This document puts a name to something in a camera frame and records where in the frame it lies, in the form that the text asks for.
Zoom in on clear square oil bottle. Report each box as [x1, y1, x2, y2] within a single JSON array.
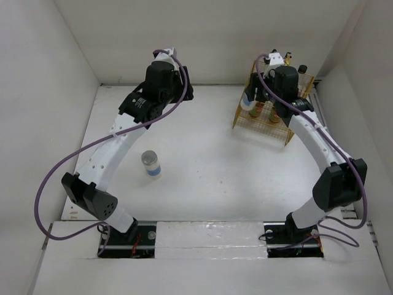
[[284, 52, 292, 66]]

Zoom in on yellow cap sauce bottle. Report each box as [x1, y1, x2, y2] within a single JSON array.
[[268, 106, 281, 124], [249, 101, 265, 119]]

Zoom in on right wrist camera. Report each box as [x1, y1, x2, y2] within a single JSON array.
[[266, 52, 285, 69]]

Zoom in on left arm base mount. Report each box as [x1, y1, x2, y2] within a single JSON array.
[[96, 221, 157, 259]]

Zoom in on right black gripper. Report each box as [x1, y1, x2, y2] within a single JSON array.
[[245, 71, 282, 104]]

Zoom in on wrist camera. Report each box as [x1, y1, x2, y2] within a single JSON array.
[[266, 52, 285, 69], [153, 47, 177, 68]]

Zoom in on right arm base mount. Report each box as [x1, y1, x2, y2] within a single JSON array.
[[259, 221, 324, 258]]

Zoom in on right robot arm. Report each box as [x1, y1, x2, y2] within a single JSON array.
[[242, 65, 368, 242]]

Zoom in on blue label shaker jar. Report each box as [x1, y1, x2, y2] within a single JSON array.
[[239, 91, 256, 111]]

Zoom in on red label clear bottle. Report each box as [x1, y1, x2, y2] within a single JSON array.
[[298, 65, 308, 98]]

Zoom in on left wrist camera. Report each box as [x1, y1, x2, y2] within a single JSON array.
[[153, 47, 177, 68]]

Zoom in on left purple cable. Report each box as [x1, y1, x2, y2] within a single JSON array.
[[33, 49, 189, 241]]

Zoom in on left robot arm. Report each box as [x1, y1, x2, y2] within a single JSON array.
[[61, 61, 193, 244]]

